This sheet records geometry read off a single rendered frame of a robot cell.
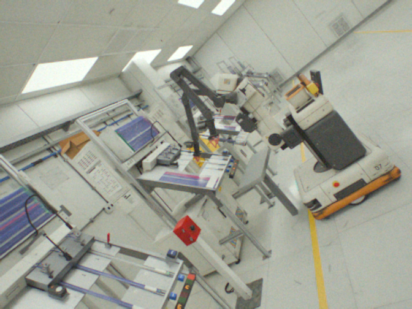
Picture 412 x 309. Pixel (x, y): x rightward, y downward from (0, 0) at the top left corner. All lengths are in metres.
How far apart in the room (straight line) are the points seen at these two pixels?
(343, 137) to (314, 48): 7.98
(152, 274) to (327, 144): 1.41
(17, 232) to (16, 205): 0.15
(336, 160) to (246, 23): 8.25
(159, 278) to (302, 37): 9.09
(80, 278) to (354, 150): 1.86
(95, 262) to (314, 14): 9.29
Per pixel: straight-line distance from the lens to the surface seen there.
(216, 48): 10.14
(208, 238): 2.47
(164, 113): 3.67
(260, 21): 9.89
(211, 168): 2.47
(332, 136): 2.02
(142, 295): 1.47
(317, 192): 2.13
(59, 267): 1.61
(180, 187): 2.23
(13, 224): 1.74
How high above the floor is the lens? 1.28
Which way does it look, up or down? 8 degrees down
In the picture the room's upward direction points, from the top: 41 degrees counter-clockwise
